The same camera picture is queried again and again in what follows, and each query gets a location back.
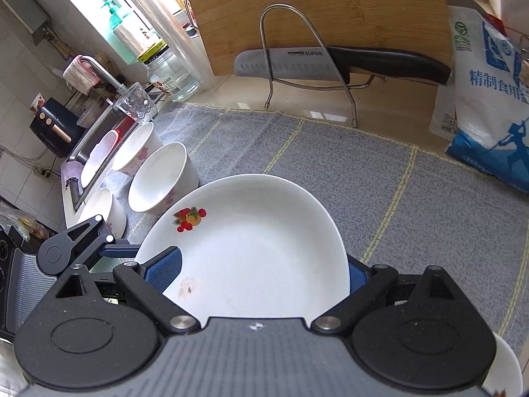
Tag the grey blue checked cloth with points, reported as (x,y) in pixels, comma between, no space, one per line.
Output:
(393,203)

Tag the bamboo cutting board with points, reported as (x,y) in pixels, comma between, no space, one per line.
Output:
(229,27)

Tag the white fruit plate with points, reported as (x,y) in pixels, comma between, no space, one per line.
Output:
(252,246)
(505,375)

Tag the chrome faucet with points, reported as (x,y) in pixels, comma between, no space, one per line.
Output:
(102,71)

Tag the clear glass mug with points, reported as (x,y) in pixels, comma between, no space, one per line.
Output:
(136,103)

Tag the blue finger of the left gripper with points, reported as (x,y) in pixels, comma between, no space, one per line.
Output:
(119,251)

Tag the glass jar green lid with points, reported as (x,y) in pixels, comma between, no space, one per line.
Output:
(168,74)

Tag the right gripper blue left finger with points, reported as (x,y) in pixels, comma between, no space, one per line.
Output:
(143,285)

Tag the metal wire rack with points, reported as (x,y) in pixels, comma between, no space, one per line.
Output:
(305,64)

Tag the steel kitchen sink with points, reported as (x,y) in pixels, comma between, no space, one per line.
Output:
(74,196)

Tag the black handled kitchen knife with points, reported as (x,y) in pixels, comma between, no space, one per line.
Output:
(378,61)

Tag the green dish soap bottle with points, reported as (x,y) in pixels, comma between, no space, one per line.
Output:
(117,15)

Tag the blue white salt bag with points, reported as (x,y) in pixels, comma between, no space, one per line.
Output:
(483,108)

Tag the white floral bowl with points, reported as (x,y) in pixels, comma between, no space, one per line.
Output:
(104,203)
(97,157)
(165,177)

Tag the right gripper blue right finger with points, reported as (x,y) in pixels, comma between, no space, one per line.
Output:
(369,287)

